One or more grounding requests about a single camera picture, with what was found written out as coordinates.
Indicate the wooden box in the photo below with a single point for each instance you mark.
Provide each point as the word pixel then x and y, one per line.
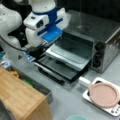
pixel 25 102

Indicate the black tray bin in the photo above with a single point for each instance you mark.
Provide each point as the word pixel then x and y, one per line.
pixel 39 87

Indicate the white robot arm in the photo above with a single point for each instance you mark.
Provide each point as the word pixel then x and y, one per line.
pixel 10 20

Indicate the pink round plate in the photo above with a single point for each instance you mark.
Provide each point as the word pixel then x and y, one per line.
pixel 104 95

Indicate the silver toaster oven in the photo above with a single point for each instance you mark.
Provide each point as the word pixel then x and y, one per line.
pixel 88 40

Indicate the open oven glass door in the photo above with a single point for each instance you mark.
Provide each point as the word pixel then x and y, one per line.
pixel 59 71

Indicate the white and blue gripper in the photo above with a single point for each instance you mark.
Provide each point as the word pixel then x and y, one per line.
pixel 45 27

